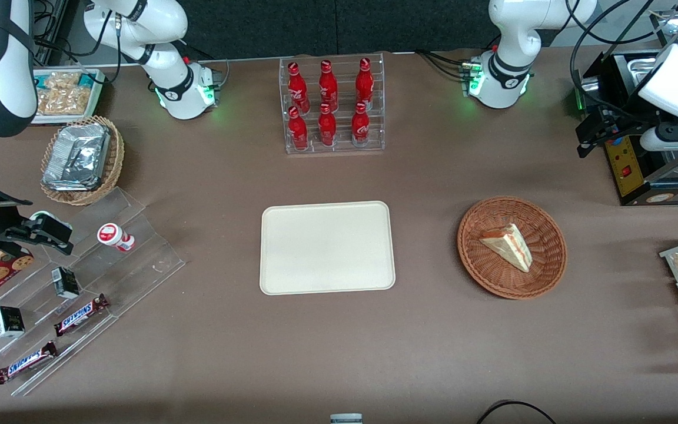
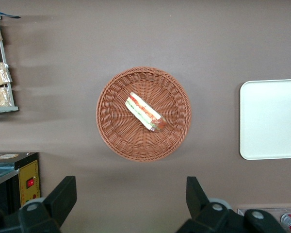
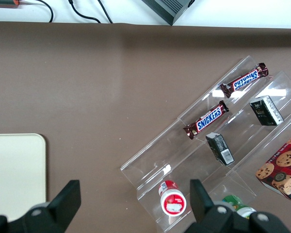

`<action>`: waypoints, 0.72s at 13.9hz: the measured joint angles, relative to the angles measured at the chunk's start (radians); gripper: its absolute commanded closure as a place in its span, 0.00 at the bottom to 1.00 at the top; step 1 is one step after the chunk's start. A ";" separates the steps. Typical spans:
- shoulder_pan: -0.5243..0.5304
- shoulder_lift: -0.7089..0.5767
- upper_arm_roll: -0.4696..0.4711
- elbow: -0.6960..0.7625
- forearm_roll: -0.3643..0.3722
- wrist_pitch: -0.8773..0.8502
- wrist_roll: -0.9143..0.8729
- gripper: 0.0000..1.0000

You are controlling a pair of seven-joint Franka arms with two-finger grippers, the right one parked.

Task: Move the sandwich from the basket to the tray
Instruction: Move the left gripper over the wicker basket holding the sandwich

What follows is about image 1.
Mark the clear acrylic bottle rack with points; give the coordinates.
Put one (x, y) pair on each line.
(342, 147)

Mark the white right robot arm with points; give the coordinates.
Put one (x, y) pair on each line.
(156, 23)

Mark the black machine yellow panel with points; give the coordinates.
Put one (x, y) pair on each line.
(624, 171)

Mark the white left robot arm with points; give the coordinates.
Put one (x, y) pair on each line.
(512, 35)

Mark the white snack tray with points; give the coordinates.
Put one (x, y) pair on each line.
(96, 100)

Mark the clear acrylic stepped display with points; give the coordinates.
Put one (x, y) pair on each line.
(139, 259)

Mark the small black carton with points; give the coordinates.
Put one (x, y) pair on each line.
(8, 321)
(66, 284)

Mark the red cola bottle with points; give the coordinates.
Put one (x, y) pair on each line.
(361, 125)
(327, 126)
(328, 85)
(298, 129)
(365, 82)
(297, 85)

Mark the silver foil snack bag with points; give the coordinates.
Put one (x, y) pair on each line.
(65, 186)
(77, 153)

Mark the small red white bottle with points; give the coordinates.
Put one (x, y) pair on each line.
(112, 235)

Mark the triangle sandwich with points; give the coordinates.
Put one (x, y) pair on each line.
(509, 247)

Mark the cream plastic tray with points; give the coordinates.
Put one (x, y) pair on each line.
(327, 247)

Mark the brown snickers bar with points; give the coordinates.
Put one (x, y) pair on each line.
(26, 362)
(80, 315)

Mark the brown wicker basket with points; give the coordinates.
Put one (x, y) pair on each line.
(492, 277)

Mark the grey white device edge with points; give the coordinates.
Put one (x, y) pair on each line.
(346, 419)

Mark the light wicker basket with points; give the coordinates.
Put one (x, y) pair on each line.
(114, 159)

